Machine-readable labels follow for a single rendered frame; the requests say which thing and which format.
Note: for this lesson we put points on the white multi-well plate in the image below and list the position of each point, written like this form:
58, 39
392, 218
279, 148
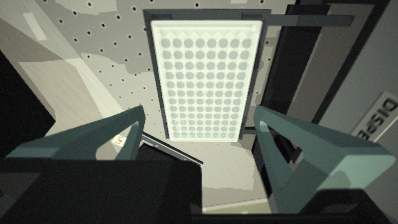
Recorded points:
205, 68

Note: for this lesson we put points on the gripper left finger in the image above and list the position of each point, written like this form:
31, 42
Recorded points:
82, 142

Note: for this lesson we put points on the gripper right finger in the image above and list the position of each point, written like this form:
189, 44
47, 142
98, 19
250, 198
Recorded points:
332, 160

